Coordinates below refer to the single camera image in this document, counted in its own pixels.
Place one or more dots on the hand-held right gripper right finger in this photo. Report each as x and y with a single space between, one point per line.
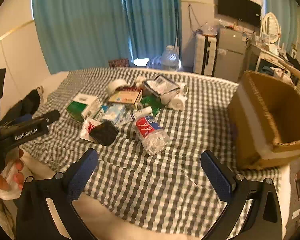
216 177

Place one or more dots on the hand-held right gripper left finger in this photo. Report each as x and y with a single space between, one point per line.
82 172

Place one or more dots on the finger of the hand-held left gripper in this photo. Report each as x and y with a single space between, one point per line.
25 118
51 115

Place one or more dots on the white tissue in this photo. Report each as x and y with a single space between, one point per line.
8 173

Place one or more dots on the cardboard box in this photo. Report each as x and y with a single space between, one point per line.
265 115

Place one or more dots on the white cylinder roll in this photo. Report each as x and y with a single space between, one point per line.
177 102

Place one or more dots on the dark cloth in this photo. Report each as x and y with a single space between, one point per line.
27 102

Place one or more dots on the beige cloth scrap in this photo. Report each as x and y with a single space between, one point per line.
41 90

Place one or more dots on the green white medicine box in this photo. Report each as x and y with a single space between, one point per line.
82 106

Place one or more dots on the red white packet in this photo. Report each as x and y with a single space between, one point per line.
87 128

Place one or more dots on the black pouch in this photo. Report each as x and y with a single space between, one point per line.
103 133

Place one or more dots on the blue tissue pack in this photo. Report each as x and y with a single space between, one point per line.
113 112

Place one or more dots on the grey white checked blanket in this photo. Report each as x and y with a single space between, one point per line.
150 180

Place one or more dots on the white tape roll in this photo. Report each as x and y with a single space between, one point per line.
115 85

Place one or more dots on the beige medicine box red stripe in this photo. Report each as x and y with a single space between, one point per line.
125 97

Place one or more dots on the plastic bottle with red label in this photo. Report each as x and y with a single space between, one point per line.
146 127

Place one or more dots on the dark patterned box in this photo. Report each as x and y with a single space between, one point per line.
118 63

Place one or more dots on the small white tube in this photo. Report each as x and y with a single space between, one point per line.
142 111

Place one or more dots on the blue curtain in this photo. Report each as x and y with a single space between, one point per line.
77 25
280 7
152 17

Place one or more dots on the white crumpled plastic bag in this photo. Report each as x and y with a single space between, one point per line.
140 80

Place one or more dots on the green plastic bag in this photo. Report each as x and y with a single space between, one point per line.
152 104

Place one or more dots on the clear bag with black trim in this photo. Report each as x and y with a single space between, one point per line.
160 85

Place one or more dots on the blue garment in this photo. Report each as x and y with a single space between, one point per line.
266 70

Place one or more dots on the white suitcase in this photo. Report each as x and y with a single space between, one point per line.
205 55

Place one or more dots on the white garment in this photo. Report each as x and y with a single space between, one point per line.
280 72

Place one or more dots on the grey mini fridge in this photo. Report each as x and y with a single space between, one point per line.
231 52

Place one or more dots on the large water jug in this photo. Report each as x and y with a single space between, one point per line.
169 58

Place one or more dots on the white dressing table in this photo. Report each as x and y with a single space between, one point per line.
267 55

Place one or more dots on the wooden chair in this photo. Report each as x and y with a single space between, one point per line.
293 68

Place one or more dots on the clear plastic bag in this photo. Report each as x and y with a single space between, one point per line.
207 29

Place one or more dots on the white vanity mirror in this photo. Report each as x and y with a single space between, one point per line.
271 26

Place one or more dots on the black television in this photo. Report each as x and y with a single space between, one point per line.
237 7

